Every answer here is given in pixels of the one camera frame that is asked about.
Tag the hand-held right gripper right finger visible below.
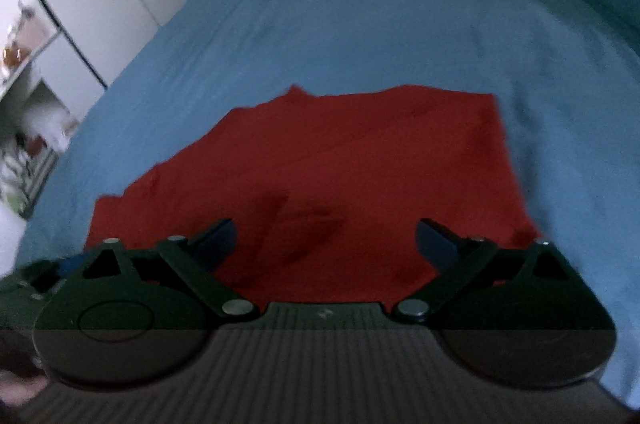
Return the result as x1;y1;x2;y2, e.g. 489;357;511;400
391;218;583;323

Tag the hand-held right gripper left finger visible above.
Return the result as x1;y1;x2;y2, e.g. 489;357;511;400
82;218;259;320

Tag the red cloth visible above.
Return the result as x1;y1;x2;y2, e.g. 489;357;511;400
84;84;543;305

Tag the white shelf unit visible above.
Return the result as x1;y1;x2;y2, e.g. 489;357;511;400
0;0;82;221

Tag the blue bed sheet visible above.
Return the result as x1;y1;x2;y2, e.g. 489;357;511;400
15;0;640;410

